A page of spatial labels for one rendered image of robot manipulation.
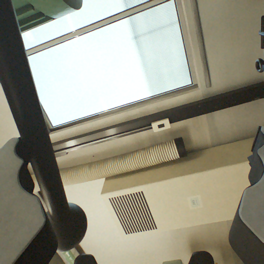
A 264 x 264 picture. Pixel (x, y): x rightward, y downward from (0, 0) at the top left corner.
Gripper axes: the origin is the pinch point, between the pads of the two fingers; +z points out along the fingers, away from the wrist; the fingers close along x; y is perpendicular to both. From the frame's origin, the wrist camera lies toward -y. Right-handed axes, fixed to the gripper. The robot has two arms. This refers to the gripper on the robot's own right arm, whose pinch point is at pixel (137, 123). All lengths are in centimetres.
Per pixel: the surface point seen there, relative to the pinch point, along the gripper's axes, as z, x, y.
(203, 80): 130, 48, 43
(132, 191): 94, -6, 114
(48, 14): 9.8, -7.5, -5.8
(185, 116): 120, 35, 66
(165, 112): 122, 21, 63
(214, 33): 134, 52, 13
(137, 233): 87, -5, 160
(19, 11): 8.5, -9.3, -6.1
